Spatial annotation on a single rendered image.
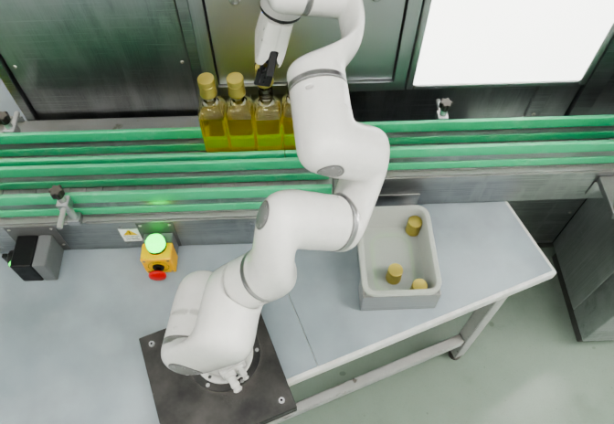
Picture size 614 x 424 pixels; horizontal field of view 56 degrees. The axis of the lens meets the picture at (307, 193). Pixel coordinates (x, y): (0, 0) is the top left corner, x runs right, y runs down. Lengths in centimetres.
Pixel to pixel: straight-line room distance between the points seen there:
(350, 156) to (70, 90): 89
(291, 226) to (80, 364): 75
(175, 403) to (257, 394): 17
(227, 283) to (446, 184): 70
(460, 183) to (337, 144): 71
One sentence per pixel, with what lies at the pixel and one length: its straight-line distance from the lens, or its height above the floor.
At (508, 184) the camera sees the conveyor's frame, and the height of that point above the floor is 84.
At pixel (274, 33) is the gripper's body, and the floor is 132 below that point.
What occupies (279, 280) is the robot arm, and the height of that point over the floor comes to 127.
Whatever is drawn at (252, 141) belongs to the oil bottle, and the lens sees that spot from 127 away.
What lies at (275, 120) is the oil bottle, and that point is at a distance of 121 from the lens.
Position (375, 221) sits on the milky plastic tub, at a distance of 139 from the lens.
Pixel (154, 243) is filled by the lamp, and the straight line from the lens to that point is 133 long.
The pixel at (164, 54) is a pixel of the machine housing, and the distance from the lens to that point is 136.
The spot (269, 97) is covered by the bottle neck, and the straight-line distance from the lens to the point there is 118.
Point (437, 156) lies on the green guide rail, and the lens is 135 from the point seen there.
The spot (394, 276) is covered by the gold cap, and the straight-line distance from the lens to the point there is 131.
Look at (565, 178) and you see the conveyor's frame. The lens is 151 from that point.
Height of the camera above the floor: 199
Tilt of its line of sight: 57 degrees down
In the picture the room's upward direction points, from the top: straight up
